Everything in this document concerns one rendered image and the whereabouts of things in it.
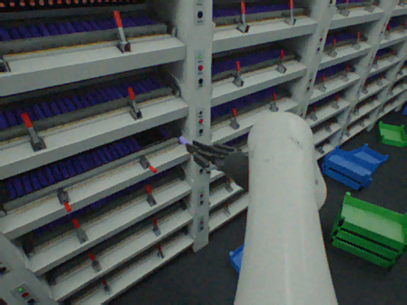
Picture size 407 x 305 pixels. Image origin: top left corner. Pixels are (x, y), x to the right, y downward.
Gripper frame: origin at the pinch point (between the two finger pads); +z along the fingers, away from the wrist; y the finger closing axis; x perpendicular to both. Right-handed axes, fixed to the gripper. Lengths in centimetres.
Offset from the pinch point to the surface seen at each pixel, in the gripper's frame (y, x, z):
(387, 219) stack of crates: -95, 71, -28
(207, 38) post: -14.3, -30.1, 6.1
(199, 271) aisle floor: -3, 77, 22
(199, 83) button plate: -10.8, -17.3, 8.7
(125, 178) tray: 19.2, 8.0, 16.3
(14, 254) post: 54, 17, 18
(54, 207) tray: 40.8, 7.8, 17.0
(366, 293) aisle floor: -59, 90, -34
